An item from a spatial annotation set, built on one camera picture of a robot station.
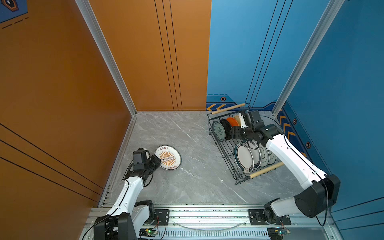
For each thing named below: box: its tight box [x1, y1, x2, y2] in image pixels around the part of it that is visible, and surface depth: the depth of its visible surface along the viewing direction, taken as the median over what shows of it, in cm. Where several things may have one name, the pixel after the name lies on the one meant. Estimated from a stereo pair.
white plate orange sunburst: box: [154, 145, 182, 171], surface depth 93 cm
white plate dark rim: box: [233, 142, 255, 174], surface depth 91 cm
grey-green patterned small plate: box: [212, 120, 226, 142], surface depth 102 cm
